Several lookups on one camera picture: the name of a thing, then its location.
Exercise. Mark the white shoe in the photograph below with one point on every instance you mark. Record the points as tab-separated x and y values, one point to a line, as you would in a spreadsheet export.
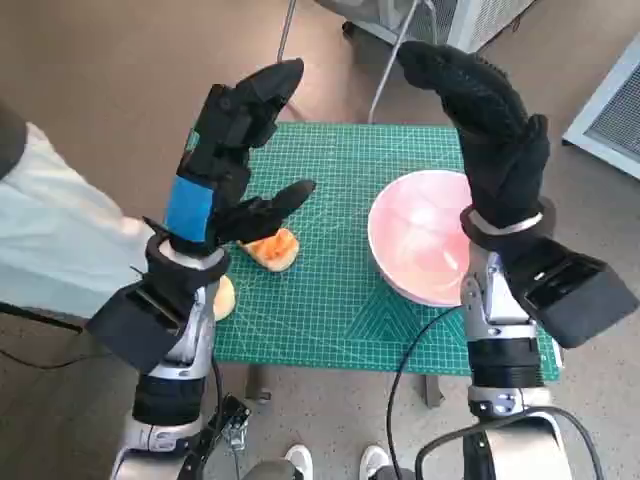
298	460
375	460

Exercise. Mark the pale toy bread roll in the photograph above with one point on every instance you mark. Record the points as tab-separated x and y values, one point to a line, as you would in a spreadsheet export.
225	300

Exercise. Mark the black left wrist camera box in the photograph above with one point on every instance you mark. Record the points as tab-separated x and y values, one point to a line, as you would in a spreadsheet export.
130	325

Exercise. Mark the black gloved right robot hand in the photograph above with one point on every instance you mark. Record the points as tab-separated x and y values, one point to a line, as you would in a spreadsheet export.
495	150

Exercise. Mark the grey table leg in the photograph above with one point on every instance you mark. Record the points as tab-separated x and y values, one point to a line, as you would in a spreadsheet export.
259	385
433	392

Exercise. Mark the orange toy bread slice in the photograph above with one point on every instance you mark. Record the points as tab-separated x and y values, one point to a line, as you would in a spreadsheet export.
277	252

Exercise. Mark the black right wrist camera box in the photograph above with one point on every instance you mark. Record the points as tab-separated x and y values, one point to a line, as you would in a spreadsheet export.
580	295

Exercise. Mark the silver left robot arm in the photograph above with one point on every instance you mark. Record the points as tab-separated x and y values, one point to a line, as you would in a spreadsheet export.
192	345

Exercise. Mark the metal pole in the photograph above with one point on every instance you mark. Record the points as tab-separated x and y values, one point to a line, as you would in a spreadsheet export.
286	30

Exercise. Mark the pink bowl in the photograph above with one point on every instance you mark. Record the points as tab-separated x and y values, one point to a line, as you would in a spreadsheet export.
415	235

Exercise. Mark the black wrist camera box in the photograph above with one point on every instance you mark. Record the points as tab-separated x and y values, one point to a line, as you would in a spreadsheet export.
130	325
580	295

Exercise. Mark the white vent unit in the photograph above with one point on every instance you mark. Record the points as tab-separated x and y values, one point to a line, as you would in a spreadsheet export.
615	115

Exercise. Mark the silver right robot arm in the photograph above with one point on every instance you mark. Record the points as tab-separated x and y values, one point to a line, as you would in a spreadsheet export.
500	360

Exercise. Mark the white grilled appliance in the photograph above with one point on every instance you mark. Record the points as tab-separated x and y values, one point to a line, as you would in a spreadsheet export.
475	20

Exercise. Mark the metal clamp bracket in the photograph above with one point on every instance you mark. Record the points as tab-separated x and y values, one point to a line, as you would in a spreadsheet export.
235	425

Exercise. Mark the green cutting mat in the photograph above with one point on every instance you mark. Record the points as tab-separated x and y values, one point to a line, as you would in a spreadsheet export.
340	310

